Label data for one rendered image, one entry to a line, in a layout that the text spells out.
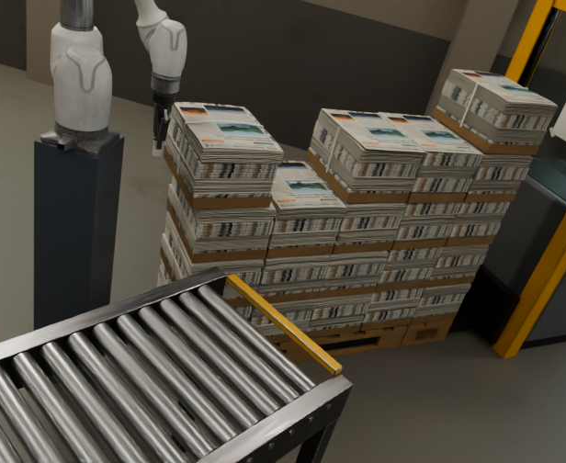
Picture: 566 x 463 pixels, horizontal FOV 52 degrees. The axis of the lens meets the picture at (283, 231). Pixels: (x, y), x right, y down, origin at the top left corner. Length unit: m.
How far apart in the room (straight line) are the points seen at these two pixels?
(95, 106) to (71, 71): 0.11
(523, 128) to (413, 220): 0.58
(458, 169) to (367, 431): 1.13
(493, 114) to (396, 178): 0.48
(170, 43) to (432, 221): 1.32
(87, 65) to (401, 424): 1.85
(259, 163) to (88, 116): 0.55
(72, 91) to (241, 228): 0.72
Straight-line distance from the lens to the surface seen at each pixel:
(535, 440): 2.93
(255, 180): 1.97
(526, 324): 3.16
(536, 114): 2.59
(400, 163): 2.26
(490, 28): 4.36
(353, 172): 2.19
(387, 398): 2.71
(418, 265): 2.66
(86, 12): 1.96
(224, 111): 2.15
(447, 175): 2.43
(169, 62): 1.86
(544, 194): 3.17
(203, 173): 1.89
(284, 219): 2.11
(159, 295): 1.61
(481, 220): 2.73
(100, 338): 1.49
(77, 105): 1.80
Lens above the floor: 1.82
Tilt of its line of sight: 31 degrees down
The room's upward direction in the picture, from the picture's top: 15 degrees clockwise
